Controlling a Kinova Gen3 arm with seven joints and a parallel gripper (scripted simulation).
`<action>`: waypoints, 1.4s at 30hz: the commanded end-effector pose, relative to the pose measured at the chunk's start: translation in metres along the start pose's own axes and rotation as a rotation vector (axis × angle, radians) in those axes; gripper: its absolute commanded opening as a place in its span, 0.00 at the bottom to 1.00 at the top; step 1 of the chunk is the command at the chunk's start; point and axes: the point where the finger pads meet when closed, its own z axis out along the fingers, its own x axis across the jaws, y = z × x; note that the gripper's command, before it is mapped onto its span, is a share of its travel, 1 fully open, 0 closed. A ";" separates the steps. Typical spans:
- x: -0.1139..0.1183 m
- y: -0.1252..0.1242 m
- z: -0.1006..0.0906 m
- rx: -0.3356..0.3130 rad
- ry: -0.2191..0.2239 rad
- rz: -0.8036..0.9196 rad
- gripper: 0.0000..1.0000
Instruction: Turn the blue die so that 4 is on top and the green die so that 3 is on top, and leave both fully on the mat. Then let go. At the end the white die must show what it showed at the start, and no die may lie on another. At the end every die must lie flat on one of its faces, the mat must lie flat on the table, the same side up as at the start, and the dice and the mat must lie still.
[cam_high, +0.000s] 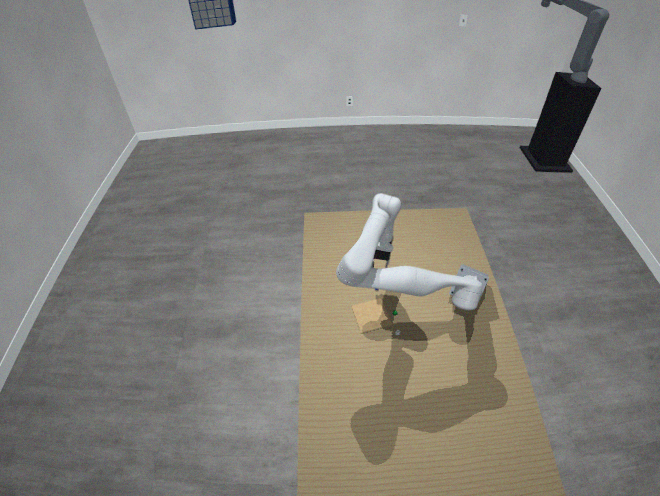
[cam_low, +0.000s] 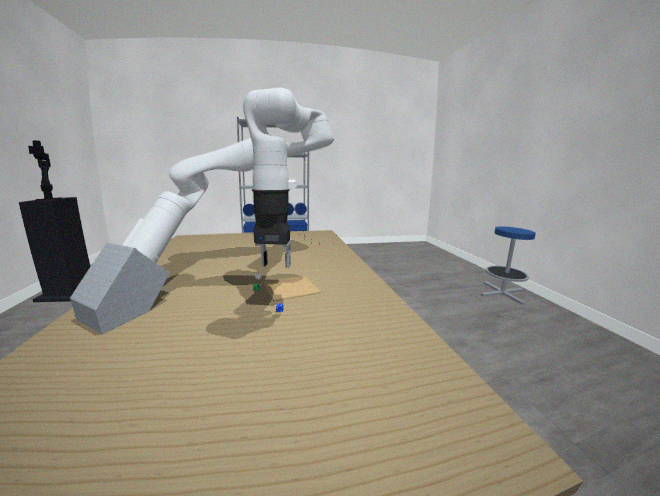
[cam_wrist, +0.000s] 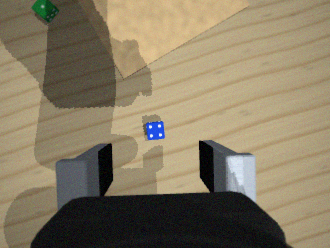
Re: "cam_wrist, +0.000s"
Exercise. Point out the tan mat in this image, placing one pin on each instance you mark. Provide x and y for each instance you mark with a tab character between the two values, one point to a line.
136	33

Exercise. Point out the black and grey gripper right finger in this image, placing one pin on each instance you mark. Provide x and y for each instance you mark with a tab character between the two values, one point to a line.
222	169

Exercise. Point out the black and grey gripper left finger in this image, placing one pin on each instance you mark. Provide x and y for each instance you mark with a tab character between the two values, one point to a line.
89	174

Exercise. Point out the blue die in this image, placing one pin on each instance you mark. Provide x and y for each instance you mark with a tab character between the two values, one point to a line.
155	130

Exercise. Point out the green die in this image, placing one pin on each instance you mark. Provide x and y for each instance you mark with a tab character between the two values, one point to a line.
45	9

